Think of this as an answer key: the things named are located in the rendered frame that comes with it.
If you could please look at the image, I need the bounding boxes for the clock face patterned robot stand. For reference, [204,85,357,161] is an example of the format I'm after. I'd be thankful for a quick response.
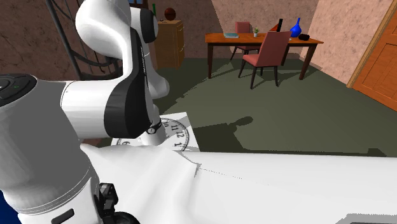
[111,111,201,153]

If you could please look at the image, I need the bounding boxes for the bed with white sheet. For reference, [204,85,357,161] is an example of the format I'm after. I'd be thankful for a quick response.
[80,144,397,224]

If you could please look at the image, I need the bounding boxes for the black spiral staircase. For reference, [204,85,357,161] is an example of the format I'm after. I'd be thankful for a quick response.
[45,0,125,81]

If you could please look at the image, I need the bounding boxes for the light wooden cabinet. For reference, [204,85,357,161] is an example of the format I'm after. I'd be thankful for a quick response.
[151,3,186,71]

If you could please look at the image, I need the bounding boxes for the brown wooden table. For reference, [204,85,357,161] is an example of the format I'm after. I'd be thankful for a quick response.
[205,17,324,81]

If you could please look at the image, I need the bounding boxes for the red chair with dark legs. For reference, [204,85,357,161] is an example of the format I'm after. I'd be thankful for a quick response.
[230,21,261,62]
[237,31,293,90]

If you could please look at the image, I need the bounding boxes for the orange wooden door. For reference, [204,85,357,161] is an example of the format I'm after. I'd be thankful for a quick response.
[346,0,397,112]

